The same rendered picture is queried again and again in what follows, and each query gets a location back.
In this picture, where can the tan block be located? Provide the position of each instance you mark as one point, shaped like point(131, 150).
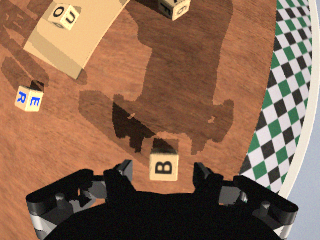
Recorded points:
point(173, 8)
point(163, 164)
point(28, 98)
point(63, 16)

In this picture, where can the tan flat mat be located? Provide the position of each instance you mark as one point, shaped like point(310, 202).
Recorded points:
point(69, 51)

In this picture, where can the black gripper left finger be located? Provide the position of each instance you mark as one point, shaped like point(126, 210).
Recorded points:
point(52, 204)

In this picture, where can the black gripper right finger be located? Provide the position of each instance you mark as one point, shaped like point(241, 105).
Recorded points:
point(276, 211)

